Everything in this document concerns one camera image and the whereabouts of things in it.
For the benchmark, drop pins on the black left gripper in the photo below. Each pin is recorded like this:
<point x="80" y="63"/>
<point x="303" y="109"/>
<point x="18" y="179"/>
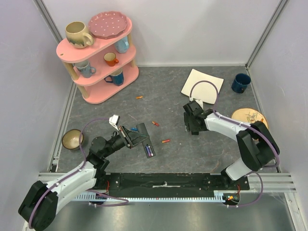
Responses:
<point x="136" y="137"/>

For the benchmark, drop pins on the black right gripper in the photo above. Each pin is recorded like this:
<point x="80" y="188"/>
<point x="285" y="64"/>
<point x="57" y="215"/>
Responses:
<point x="192" y="115"/>

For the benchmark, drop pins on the black remote control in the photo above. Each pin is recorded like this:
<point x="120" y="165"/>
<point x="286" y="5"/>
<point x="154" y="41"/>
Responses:
<point x="146" y="141"/>

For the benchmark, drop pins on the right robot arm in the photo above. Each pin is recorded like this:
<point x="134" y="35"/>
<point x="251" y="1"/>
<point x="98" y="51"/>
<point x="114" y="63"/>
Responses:
<point x="256" y="145"/>

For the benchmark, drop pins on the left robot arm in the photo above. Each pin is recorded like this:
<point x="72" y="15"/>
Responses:
<point x="44" y="200"/>

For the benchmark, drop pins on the white square plate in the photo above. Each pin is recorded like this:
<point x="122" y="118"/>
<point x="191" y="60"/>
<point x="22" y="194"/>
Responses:
<point x="204" y="91"/>

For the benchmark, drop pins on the round wooden bird plate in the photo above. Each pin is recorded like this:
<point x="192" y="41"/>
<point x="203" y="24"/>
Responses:
<point x="249" y="115"/>

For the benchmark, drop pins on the navy blue mug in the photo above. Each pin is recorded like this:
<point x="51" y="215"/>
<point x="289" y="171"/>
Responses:
<point x="240" y="82"/>

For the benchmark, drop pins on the dark teal mug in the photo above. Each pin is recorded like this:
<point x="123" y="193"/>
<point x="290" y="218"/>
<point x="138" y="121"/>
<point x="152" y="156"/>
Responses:
<point x="117" y="77"/>

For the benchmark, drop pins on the brown ceramic bowl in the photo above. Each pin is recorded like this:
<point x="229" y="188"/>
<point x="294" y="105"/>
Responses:
<point x="72" y="139"/>

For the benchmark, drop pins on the pink three-tier shelf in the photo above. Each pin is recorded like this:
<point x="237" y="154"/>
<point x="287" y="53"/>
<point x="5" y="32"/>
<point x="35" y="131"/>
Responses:
<point x="95" y="90"/>

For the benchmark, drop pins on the orange mug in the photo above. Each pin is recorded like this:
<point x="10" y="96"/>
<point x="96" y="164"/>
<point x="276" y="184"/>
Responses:
<point x="111" y="59"/>

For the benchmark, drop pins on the grey blue mug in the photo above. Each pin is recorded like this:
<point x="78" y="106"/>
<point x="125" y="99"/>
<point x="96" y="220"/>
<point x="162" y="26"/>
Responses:
<point x="85" y="68"/>

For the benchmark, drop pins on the light blue mug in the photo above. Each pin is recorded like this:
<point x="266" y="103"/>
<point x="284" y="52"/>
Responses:
<point x="122" y="45"/>

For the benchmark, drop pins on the pink dotted plate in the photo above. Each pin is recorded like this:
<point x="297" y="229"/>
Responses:
<point x="108" y="25"/>

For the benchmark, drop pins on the beige ceramic mug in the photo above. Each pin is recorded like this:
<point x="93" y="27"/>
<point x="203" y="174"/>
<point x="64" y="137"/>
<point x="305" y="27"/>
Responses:
<point x="78" y="35"/>

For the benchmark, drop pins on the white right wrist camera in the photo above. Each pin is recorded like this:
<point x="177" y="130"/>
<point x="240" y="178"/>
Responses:
<point x="199" y="101"/>

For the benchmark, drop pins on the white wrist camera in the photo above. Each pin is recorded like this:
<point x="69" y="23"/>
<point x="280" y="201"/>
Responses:
<point x="199" y="101"/>
<point x="114" y="120"/>

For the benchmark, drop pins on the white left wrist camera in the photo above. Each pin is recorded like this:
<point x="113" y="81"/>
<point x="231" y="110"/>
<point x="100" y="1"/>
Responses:
<point x="114" y="120"/>

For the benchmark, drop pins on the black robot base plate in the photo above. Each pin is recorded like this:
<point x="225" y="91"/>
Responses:
<point x="168" y="184"/>

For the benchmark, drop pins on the slotted cable duct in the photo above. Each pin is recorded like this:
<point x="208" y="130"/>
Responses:
<point x="95" y="198"/>

